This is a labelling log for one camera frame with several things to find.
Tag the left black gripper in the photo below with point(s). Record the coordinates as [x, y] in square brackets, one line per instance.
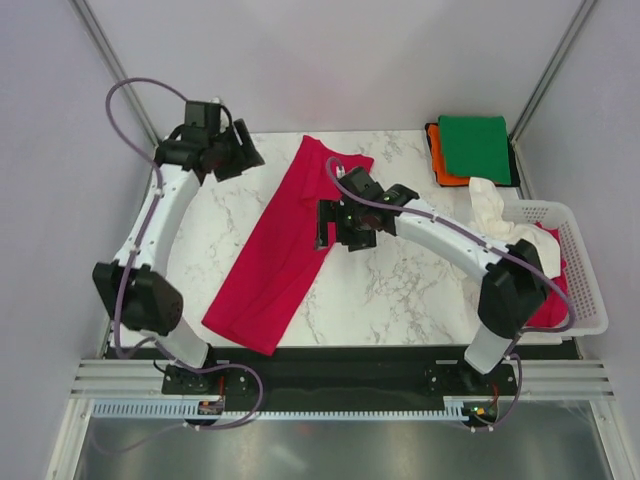
[251, 156]

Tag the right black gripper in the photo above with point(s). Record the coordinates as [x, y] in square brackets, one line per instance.
[329, 211]

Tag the red t shirt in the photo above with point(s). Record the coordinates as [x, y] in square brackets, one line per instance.
[554, 310]
[279, 262]

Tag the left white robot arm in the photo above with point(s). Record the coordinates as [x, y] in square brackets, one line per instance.
[143, 306]

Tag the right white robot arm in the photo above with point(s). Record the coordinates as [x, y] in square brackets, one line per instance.
[512, 286]

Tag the orange folded t shirt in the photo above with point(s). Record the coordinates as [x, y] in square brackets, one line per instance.
[443, 178]

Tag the white t shirt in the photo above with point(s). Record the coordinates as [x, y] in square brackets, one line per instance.
[487, 217]

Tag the green folded t shirt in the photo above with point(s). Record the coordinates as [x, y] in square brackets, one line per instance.
[475, 146]

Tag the red t shirt in basket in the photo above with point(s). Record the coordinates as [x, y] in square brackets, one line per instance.
[554, 310]

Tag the white plastic basket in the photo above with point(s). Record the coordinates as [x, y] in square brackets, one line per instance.
[583, 288]

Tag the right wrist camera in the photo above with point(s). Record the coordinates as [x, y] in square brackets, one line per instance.
[358, 182]

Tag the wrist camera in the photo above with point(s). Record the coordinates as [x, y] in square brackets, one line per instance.
[212, 116]
[358, 182]

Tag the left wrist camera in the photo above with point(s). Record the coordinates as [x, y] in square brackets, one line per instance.
[212, 116]

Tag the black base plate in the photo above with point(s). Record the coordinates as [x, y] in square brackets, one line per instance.
[348, 378]

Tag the white slotted cable duct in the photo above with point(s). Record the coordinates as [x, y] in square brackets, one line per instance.
[212, 408]

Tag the left aluminium frame post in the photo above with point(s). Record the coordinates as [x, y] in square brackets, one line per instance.
[108, 55]

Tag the aluminium frame post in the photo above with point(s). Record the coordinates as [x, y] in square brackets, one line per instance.
[568, 40]
[108, 55]

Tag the right aluminium frame post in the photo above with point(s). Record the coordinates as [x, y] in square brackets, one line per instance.
[568, 40]

